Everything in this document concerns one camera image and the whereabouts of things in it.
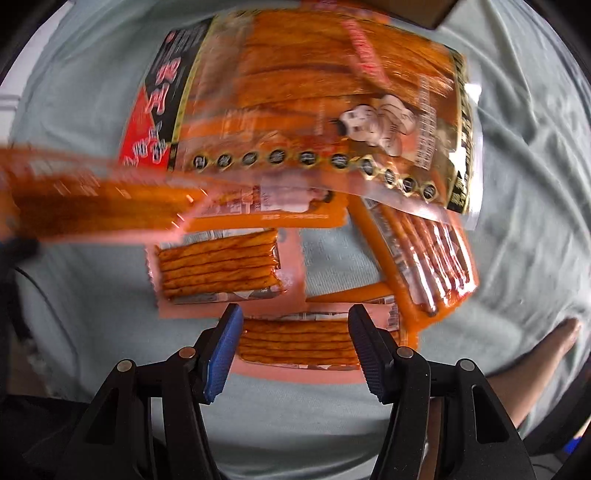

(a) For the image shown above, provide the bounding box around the large clear spicy strip packet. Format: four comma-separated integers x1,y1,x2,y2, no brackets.
117,9,483,229

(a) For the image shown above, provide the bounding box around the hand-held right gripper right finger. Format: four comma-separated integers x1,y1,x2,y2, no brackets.
347,304,539,480

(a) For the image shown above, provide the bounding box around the bed with grey-blue sheet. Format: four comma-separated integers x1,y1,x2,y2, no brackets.
9,0,587,462

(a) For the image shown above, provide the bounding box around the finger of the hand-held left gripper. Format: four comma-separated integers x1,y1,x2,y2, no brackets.
0,235,40,271

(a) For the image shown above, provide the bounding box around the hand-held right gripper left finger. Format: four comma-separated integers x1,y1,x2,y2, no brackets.
55,303,244,480

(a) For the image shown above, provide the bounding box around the orange spicy stick packet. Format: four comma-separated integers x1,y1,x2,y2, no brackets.
228,309,421,370
145,228,308,319
185,185,349,232
0,145,259,243
351,196,481,319

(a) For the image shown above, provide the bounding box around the brown cardboard box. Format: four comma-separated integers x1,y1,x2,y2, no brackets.
369,0,455,29

